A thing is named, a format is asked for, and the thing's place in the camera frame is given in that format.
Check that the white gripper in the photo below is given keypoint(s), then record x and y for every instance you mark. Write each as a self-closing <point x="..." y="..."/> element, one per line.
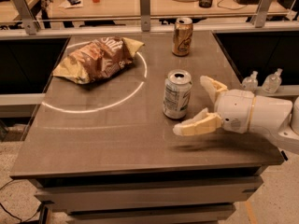
<point x="234" y="111"/>

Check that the silver green 7up can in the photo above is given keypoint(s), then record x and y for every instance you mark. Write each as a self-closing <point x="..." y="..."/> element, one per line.
<point x="177" y="91"/>

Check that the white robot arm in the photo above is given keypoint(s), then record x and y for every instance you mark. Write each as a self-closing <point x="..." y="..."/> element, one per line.
<point x="276" y="120"/>

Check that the gold soda can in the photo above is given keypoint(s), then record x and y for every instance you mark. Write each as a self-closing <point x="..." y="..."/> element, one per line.
<point x="182" y="36"/>

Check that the clear sanitizer bottle left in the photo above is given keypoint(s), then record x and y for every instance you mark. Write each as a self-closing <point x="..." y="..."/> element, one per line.
<point x="250" y="83"/>

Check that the clear sanitizer bottle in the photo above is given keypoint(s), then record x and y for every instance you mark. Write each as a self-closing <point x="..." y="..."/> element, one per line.
<point x="250" y="83"/>
<point x="272" y="82"/>

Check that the clear sanitizer bottle right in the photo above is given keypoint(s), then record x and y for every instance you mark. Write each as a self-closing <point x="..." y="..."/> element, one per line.
<point x="272" y="82"/>

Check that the grey cabinet drawers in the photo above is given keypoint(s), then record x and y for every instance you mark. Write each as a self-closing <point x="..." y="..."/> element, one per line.
<point x="187" y="199"/>

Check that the black mesh pen cup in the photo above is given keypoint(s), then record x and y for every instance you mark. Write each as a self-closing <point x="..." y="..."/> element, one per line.
<point x="205" y="3"/>

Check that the brown chip bag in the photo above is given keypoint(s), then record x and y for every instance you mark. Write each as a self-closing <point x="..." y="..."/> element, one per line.
<point x="99" y="59"/>

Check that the metal rail bracket middle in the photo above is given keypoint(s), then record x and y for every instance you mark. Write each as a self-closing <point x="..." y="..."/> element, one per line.
<point x="145" y="15"/>

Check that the metal rail bracket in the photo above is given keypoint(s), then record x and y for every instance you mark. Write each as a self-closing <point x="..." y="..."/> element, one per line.
<point x="259" y="19"/>
<point x="145" y="15"/>
<point x="30" y="24"/>

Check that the metal rail bracket right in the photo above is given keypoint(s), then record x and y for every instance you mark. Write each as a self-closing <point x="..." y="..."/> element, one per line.
<point x="259" y="19"/>

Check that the metal rail bracket left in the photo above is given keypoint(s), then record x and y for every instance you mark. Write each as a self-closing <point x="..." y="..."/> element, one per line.
<point x="30" y="24"/>

